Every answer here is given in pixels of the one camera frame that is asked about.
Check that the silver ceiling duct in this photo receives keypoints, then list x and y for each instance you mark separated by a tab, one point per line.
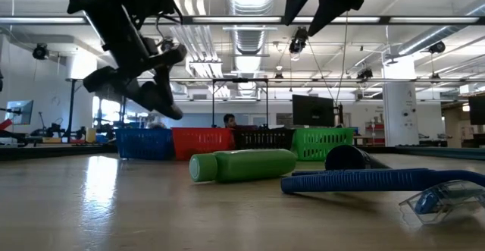
250	8

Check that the white building column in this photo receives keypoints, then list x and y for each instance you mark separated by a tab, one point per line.
399	107

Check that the red plastic basket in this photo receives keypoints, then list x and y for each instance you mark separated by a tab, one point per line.
201	143

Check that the black computer monitor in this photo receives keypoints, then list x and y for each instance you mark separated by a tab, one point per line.
312	110

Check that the black metal table frame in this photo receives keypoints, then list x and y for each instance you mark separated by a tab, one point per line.
57	150

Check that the green plastic basket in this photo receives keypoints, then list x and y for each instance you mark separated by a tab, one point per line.
322	143

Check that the green travel bottle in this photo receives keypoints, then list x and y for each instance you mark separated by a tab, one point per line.
246	164

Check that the black plastic basket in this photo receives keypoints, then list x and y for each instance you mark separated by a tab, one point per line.
263	139

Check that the black stand frame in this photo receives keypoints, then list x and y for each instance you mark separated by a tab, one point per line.
240	80

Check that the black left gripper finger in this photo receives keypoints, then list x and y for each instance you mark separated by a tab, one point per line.
166	55
106	79

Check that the blue plastic basket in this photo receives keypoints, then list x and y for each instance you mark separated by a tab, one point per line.
144	144

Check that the black toiletry tube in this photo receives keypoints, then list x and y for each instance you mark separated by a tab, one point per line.
348	158

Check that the person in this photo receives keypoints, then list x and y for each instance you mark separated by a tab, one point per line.
229	121

